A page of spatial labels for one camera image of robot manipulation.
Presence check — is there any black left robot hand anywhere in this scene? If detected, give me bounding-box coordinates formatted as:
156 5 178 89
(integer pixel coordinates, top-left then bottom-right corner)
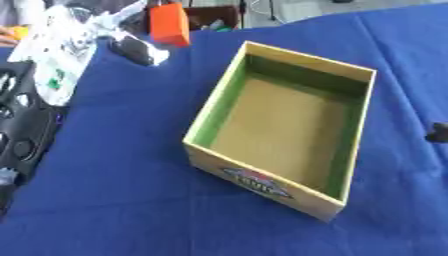
106 34 172 67

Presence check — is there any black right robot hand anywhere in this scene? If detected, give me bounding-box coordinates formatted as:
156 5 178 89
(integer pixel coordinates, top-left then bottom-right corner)
423 121 448 145

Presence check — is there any brown box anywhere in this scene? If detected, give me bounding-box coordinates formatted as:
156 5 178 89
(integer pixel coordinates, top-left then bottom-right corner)
183 5 242 32

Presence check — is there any tan cardboard box green inside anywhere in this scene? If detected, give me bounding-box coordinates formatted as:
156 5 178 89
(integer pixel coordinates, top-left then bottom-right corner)
180 40 378 223

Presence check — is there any orange block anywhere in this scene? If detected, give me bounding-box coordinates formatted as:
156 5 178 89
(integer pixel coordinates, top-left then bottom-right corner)
147 1 193 48

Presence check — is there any yellow object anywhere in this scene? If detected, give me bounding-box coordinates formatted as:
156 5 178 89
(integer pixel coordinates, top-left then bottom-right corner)
7 25 32 41

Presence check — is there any black tripod leg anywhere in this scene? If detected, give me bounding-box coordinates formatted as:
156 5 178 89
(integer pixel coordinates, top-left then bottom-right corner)
236 0 249 30

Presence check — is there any person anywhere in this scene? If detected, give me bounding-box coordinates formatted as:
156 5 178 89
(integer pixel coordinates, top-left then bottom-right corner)
0 0 49 48

